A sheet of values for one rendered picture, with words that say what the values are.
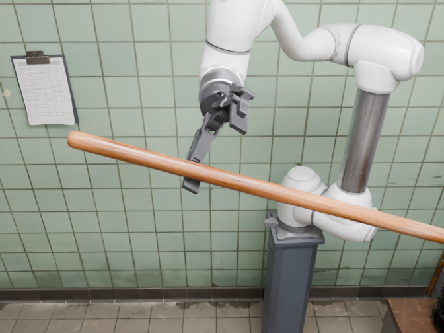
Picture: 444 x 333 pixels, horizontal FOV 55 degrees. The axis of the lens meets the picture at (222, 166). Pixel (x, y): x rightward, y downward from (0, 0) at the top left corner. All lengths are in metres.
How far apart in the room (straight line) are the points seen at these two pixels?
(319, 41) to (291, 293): 1.14
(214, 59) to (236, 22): 0.09
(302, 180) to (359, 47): 0.54
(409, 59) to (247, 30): 0.57
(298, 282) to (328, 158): 0.64
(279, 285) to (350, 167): 0.68
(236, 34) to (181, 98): 1.09
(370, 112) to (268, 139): 0.78
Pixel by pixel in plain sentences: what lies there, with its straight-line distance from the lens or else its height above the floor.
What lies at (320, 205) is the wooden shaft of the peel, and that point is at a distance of 0.79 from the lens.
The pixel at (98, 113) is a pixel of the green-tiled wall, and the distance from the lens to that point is 2.06.
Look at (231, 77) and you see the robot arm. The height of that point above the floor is 1.86.
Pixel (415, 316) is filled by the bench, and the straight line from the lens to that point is 2.19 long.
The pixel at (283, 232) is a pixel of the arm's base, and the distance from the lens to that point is 1.75.
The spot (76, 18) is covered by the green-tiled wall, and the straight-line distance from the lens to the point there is 1.92.
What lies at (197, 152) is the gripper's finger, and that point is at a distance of 0.80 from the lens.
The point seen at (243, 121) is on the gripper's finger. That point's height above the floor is 1.88.
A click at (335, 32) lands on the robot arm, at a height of 1.82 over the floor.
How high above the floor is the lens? 2.20
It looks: 34 degrees down
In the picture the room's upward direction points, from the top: straight up
